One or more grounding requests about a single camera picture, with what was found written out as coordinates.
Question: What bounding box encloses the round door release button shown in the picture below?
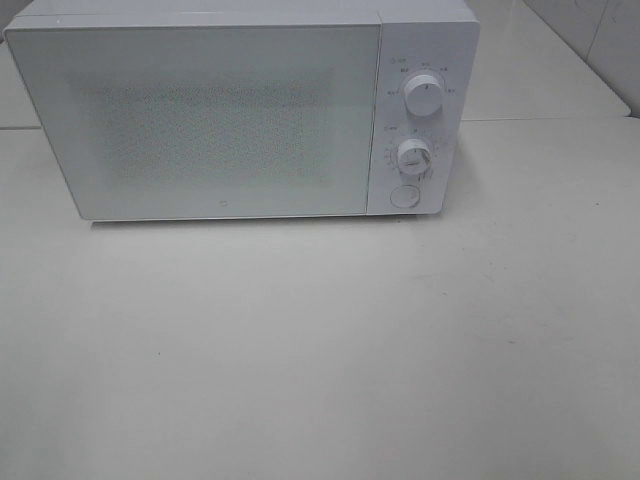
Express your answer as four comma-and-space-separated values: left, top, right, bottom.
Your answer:
390, 185, 420, 209

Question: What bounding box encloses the white timer knob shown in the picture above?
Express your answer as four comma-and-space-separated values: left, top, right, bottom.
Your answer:
397, 138, 432, 176

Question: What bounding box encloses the white microwave door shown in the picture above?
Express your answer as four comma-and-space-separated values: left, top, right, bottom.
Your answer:
8, 25, 379, 221

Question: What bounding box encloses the white upper power knob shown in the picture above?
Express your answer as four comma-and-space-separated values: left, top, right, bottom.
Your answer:
402, 72, 444, 117

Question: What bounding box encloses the white microwave oven body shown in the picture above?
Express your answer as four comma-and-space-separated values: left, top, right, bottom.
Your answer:
4, 1, 480, 220

